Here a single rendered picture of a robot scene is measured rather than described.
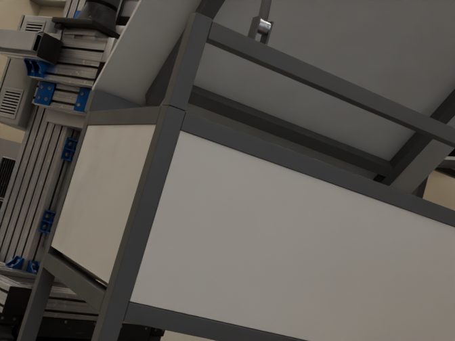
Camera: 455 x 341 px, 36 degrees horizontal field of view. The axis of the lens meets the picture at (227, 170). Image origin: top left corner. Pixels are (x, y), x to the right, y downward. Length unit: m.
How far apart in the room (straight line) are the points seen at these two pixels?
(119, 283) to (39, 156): 1.52
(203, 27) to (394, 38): 0.78
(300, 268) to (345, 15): 0.75
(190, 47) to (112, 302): 0.53
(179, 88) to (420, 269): 0.78
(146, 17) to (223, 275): 0.74
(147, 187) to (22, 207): 1.54
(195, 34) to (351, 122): 0.90
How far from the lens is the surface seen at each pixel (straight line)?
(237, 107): 2.05
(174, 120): 1.43
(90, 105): 1.98
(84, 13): 2.63
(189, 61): 1.45
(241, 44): 1.50
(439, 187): 5.48
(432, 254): 1.84
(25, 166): 2.93
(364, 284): 1.72
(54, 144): 2.83
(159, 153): 1.42
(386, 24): 2.06
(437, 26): 2.13
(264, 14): 1.55
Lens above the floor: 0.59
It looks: 5 degrees up
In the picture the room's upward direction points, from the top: 16 degrees clockwise
